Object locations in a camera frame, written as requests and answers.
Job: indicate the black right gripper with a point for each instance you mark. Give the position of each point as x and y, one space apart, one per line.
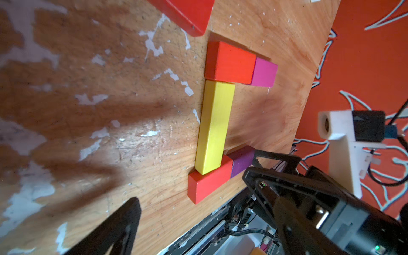
339 215

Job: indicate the lime yellow long block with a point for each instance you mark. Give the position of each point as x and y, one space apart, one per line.
215 116

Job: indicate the dark purple block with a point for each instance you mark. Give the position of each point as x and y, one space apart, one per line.
242 159

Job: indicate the small red block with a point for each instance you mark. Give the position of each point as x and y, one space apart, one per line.
190 15

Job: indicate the small magenta block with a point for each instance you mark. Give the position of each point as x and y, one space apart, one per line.
264 73

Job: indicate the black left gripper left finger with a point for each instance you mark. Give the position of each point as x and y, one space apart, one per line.
116 234

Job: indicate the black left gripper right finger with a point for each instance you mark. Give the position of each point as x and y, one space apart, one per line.
297 235

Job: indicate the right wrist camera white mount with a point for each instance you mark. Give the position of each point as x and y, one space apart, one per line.
349 133

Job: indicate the red cube block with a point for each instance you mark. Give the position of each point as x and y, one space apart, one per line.
227 63

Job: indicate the long red block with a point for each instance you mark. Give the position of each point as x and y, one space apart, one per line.
201 186

